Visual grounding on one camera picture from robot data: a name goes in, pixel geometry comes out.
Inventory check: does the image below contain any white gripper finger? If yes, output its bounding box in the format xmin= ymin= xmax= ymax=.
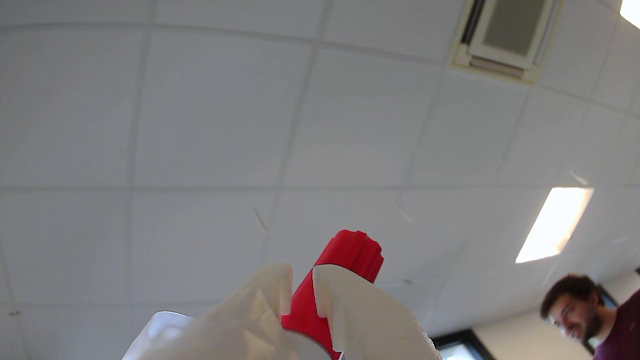
xmin=122 ymin=263 xmax=301 ymax=360
xmin=312 ymin=264 xmax=443 ymax=360

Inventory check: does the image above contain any red marker pen cap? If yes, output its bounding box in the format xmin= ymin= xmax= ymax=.
xmin=281 ymin=230 xmax=385 ymax=358

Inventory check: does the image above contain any dark framed window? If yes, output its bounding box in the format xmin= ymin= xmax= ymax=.
xmin=431 ymin=328 xmax=497 ymax=360

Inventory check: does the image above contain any bearded man in maroon shirt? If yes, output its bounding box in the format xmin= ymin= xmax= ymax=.
xmin=540 ymin=274 xmax=640 ymax=360

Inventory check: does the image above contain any ceiling light panel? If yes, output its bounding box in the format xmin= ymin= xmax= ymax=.
xmin=620 ymin=0 xmax=640 ymax=30
xmin=515 ymin=187 xmax=595 ymax=264

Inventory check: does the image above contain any ceiling air conditioner vent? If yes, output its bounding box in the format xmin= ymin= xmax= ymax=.
xmin=450 ymin=0 xmax=563 ymax=83

